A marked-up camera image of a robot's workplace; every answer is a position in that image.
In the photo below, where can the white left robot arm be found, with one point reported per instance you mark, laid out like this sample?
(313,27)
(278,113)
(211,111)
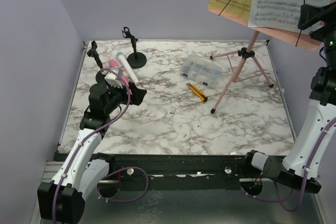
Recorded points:
(63,199)

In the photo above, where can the pink music stand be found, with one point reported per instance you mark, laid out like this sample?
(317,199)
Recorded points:
(293,38)

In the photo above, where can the black round-base mic stand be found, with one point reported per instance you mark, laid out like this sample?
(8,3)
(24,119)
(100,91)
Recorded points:
(136,59)

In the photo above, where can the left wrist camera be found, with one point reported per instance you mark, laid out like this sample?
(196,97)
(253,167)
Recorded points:
(112,79)

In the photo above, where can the clear plastic organizer box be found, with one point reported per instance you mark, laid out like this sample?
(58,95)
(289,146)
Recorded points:
(200,71)

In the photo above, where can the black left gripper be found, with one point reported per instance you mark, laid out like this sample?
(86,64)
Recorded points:
(137,94)

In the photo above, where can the white toy microphone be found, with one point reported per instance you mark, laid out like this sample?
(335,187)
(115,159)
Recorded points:
(122,59)

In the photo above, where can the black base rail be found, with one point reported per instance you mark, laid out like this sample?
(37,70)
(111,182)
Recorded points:
(179,172)

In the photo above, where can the pink toy microphone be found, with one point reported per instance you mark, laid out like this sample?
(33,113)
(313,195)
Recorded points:
(114,64)

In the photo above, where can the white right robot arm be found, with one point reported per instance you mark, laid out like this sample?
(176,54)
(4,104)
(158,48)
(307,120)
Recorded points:
(299,169)

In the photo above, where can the yellow utility knife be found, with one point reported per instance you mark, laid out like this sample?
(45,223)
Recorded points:
(197,92)

